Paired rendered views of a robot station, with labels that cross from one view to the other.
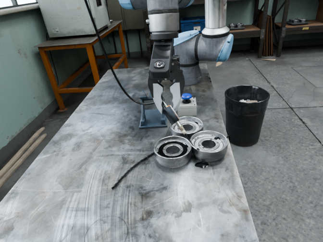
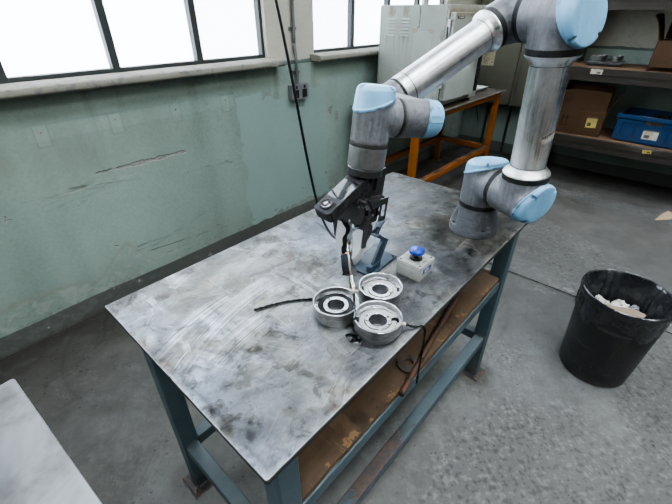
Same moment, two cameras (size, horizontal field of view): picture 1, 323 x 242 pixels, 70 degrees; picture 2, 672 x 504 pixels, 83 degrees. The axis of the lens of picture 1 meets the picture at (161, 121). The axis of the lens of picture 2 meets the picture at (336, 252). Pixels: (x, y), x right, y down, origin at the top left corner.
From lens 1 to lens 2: 0.43 m
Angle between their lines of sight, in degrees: 29
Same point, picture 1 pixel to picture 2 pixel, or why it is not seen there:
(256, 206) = (519, 475)
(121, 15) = (512, 80)
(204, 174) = (343, 349)
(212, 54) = (505, 205)
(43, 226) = (184, 308)
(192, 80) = (471, 231)
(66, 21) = not seen: hidden behind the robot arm
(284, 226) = not seen: outside the picture
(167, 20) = (360, 157)
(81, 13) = not seen: hidden behind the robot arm
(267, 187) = (565, 463)
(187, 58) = (473, 197)
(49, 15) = (385, 67)
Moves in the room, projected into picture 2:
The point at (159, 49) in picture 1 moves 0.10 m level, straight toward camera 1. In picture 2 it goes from (343, 185) to (312, 203)
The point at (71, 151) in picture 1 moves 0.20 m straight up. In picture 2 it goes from (260, 256) to (252, 191)
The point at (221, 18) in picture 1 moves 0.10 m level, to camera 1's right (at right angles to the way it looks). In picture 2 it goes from (532, 156) to (578, 164)
